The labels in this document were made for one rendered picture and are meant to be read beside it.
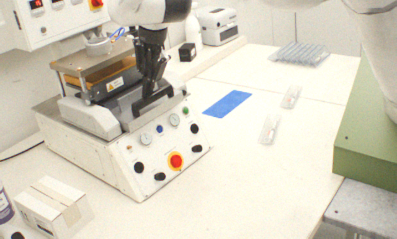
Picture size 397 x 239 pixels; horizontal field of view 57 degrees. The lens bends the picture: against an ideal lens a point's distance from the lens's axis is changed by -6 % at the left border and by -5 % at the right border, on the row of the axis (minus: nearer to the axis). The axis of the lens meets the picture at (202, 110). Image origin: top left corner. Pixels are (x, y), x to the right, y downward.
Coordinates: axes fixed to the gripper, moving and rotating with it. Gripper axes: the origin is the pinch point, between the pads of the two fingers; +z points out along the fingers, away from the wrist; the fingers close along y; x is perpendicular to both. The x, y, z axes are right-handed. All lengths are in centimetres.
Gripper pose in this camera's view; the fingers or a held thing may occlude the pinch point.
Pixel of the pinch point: (147, 87)
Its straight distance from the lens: 111.3
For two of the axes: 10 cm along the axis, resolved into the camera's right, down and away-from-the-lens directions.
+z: -1.5, 7.5, 6.4
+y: 7.4, 5.1, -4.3
